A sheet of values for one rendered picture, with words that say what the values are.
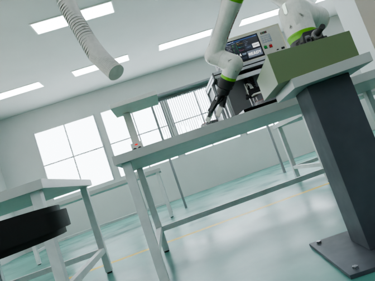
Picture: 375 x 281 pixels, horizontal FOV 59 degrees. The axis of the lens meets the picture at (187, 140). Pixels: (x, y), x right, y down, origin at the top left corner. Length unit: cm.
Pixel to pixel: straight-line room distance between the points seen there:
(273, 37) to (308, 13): 92
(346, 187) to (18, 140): 847
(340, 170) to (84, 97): 797
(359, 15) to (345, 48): 477
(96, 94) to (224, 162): 370
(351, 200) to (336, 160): 17
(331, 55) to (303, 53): 11
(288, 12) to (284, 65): 29
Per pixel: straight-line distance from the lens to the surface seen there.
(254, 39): 247
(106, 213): 862
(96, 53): 313
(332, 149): 146
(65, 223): 74
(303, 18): 159
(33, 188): 183
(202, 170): 851
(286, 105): 197
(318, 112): 146
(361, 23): 625
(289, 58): 143
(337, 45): 149
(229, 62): 189
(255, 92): 226
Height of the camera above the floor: 53
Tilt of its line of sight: 5 degrees up
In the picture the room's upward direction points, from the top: 19 degrees counter-clockwise
